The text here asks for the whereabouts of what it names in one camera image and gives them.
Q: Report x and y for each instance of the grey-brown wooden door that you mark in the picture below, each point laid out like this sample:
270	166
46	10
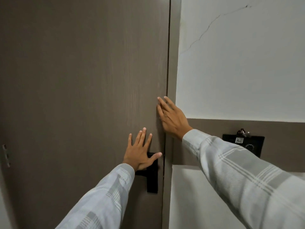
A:
78	88

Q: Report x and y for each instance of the person's right hand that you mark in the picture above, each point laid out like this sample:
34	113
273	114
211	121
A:
174	121

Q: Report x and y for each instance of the grey-brown wall trim band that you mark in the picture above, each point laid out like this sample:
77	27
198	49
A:
281	133

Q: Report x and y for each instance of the person's right forearm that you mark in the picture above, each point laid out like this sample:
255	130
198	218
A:
243	174

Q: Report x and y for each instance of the person's left forearm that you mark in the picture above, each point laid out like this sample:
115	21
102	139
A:
100	200

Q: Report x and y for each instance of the person's left middle finger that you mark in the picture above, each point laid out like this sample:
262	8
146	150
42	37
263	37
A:
142	137

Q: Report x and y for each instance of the person's left little finger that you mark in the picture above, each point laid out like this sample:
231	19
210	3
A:
130	141

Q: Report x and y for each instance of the metal door hinge plate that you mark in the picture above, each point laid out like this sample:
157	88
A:
6	155

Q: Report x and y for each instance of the white key tag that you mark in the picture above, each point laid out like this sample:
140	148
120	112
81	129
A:
238	140

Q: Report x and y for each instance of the person's left hand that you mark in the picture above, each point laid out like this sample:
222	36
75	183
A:
138	156

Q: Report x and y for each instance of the person's left thumb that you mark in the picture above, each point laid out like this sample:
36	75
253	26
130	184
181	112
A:
155	157

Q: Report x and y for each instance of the bunch of metal keys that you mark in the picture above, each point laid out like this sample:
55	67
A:
243	133

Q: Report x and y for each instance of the person's right fingers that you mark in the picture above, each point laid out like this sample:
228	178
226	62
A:
165	107

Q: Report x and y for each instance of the grey-brown door frame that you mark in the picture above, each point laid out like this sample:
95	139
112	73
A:
173	57

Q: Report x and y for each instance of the black wall switch panel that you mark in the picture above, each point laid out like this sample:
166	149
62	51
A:
256	143

